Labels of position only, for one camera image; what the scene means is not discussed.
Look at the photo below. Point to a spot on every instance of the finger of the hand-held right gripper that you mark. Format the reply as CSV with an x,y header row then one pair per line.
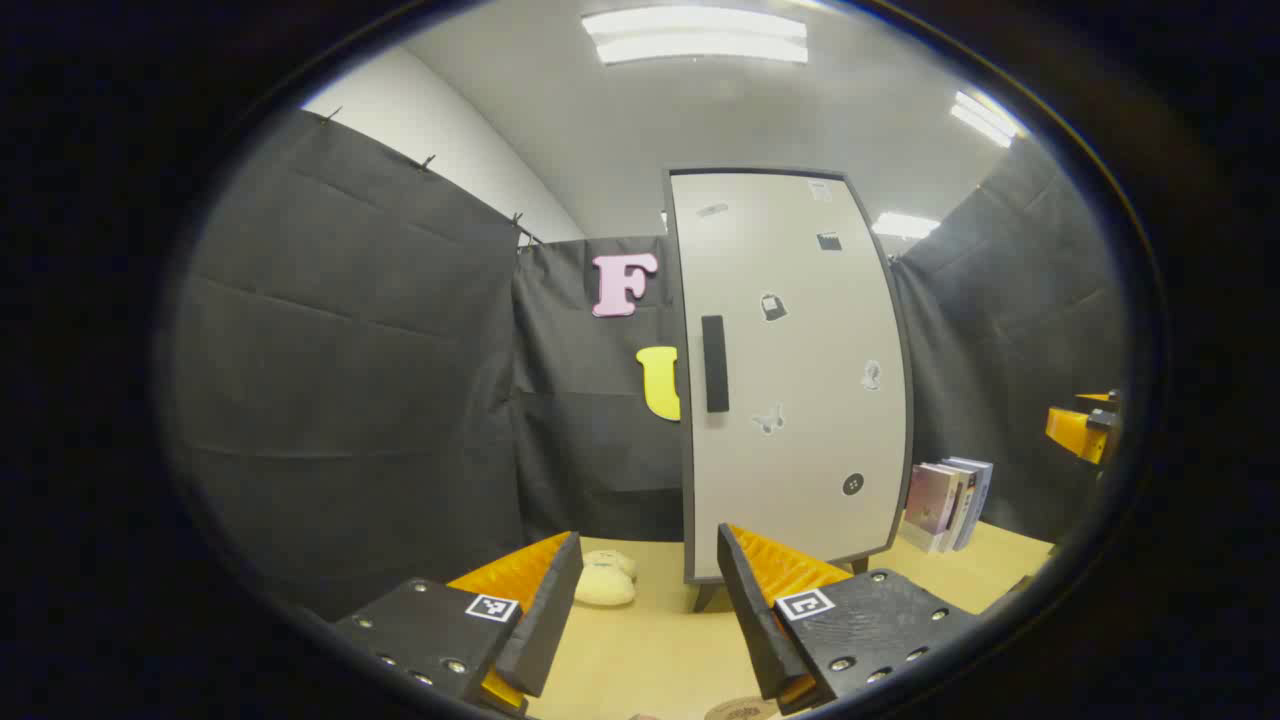
x,y
1075,428

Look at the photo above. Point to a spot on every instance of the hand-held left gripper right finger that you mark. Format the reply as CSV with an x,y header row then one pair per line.
x,y
748,620

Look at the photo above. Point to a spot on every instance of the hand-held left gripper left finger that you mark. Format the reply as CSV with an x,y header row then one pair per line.
x,y
545,620

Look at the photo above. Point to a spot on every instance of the round brown coaster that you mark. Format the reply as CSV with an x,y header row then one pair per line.
x,y
740,710

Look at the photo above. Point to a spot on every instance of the light grey cabinet door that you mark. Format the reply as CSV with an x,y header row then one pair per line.
x,y
800,300

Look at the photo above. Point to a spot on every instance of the large cream plush toy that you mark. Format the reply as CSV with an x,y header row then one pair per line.
x,y
603,587

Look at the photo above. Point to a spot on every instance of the small cream plush toy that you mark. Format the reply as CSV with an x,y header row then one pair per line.
x,y
618,560

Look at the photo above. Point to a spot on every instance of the grey blue book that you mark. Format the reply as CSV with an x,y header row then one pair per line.
x,y
980,490

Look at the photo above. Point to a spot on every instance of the white spine book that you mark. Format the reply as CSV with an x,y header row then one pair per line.
x,y
963,505

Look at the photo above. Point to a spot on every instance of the ceiling light panel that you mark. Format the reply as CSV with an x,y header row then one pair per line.
x,y
985,118
695,35
905,225

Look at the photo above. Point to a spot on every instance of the black backdrop cloth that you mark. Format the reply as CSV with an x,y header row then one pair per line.
x,y
350,400

